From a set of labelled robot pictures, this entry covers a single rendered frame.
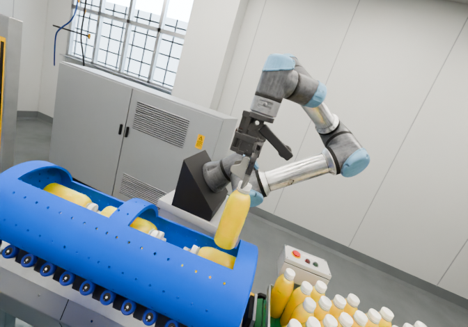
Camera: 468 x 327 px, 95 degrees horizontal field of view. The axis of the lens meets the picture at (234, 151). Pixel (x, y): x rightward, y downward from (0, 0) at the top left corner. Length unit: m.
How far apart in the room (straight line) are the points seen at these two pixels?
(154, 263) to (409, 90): 3.31
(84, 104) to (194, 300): 2.71
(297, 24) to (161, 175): 2.62
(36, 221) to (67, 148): 2.57
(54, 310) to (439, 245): 3.94
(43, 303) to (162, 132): 1.72
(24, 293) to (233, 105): 2.93
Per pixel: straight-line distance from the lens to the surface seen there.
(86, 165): 3.22
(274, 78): 0.57
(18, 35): 1.62
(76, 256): 0.83
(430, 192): 3.75
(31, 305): 1.08
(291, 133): 3.25
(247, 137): 0.57
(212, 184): 0.98
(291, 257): 1.07
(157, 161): 2.49
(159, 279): 0.72
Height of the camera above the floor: 1.67
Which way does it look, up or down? 14 degrees down
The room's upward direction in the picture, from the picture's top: 18 degrees clockwise
